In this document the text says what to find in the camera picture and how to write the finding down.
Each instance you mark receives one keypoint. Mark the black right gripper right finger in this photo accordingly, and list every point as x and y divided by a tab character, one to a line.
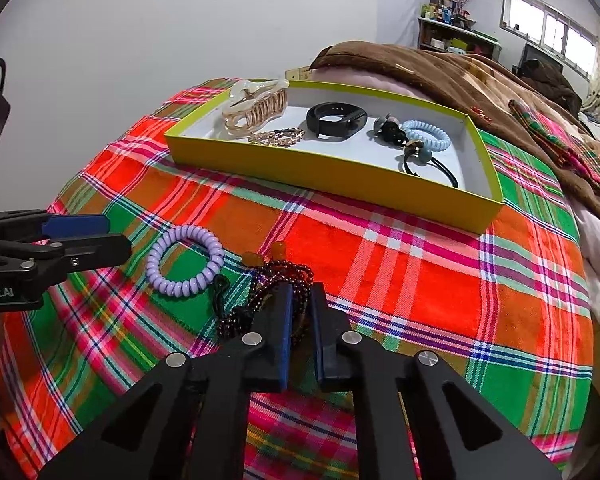
415	417

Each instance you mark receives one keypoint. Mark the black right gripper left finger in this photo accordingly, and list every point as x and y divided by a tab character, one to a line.
187	417

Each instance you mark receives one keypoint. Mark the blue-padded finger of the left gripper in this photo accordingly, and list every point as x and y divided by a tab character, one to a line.
41	224

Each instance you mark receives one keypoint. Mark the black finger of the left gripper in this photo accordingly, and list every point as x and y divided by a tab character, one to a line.
78	253

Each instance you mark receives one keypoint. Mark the red green plaid bedsheet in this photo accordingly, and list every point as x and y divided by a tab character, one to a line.
508	308

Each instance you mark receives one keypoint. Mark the cream claw hair clip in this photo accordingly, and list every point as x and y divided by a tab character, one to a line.
252	104

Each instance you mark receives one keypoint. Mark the yellow-green shallow box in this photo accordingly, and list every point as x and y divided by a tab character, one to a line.
361	166

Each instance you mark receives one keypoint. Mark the plaid pillow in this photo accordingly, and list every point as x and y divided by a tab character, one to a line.
567	151

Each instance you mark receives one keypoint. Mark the black fitness band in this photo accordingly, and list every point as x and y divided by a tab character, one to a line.
336	119

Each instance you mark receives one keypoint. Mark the brown fleece blanket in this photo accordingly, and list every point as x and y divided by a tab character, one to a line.
474	85

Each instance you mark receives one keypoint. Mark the dark wooden shelf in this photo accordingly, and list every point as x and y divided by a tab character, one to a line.
438	36

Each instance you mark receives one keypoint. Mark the window with white frame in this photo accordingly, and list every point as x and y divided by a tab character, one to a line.
552	31

